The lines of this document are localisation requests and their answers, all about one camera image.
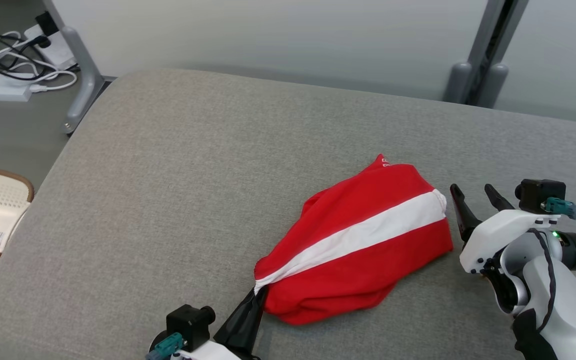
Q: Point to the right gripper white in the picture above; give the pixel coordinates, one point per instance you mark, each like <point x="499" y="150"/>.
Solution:
<point x="488" y="237"/>

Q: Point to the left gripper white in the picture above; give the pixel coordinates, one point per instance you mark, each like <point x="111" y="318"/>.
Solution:
<point x="208" y="352"/>

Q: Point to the red shorts white stripe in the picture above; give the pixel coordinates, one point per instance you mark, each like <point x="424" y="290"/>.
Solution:
<point x="348" y="280"/>

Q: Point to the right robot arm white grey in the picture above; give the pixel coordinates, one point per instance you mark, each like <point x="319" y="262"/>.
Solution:
<point x="573" y="320"/>

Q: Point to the black power plug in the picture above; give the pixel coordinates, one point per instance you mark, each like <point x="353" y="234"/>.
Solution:
<point x="47" y="22"/>

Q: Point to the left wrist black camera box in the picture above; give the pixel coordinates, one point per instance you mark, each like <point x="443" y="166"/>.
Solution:
<point x="190" y="325"/>

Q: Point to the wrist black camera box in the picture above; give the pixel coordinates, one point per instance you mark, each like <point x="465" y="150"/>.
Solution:
<point x="538" y="195"/>
<point x="190" y="325"/>

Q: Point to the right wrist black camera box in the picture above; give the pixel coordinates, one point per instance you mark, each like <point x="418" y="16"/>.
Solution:
<point x="538" y="195"/>

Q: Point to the grey metal partition post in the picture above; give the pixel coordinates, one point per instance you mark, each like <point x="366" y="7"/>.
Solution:
<point x="483" y="50"/>

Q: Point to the grey metal frame leg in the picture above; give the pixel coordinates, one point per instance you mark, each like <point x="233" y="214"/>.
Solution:
<point x="85" y="75"/>

